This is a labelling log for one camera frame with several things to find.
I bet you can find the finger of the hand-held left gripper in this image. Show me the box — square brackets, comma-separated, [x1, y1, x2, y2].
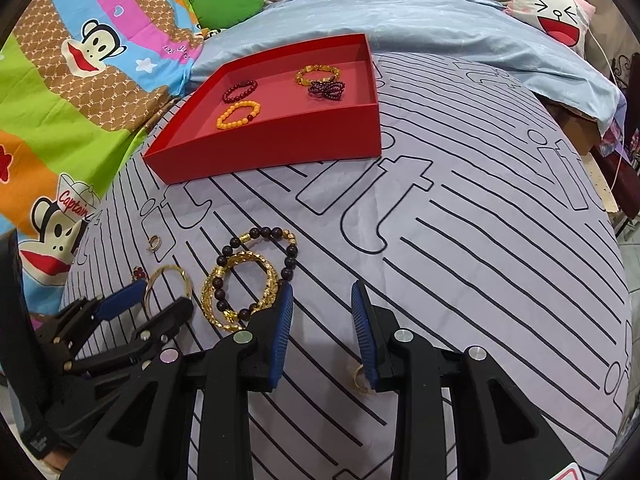
[52, 280, 148, 346]
[62, 296, 195, 376]

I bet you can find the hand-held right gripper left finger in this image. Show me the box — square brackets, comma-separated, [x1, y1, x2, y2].
[67, 282, 295, 480]

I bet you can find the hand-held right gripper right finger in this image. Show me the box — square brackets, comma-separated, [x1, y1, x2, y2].
[351, 280, 583, 480]

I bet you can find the gold bangle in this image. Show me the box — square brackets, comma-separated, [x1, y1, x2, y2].
[144, 265, 192, 318]

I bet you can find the gold chain bracelet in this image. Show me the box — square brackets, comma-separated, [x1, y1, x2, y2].
[201, 250, 280, 333]

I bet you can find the gold ring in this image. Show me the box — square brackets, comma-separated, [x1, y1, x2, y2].
[350, 366, 373, 396]

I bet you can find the black and gold bead bracelet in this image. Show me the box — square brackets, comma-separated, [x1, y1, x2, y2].
[214, 227, 299, 323]

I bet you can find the red cardboard box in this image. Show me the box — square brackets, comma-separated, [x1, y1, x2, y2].
[142, 33, 383, 186]

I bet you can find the orange bead bracelet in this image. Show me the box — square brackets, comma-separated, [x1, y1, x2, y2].
[216, 100, 262, 131]

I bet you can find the dark red bead bracelet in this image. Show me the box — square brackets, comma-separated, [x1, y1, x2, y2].
[222, 79, 259, 103]

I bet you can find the purple garnet bracelet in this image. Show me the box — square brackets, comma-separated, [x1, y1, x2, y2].
[308, 80, 346, 102]

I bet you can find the yellow crystal bracelet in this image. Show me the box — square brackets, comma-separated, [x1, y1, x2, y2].
[295, 65, 342, 87]

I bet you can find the cartoon monkey printed blanket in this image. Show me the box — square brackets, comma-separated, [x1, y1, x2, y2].
[0, 0, 206, 341]

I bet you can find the white wooden plank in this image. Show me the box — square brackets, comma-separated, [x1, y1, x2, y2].
[582, 152, 618, 213]

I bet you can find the brown cardboard box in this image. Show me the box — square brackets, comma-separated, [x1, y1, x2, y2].
[542, 92, 603, 156]

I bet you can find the green pillow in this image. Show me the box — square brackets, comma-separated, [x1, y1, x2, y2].
[191, 0, 264, 28]

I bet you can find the light blue quilt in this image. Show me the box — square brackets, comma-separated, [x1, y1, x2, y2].
[187, 0, 621, 126]

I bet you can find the dark metal chair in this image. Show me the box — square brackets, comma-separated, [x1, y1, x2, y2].
[602, 50, 640, 171]

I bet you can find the cartoon rabbit pillow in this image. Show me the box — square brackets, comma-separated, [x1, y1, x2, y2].
[505, 0, 597, 58]

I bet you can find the white cable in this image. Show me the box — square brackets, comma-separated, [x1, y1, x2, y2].
[552, 0, 640, 166]

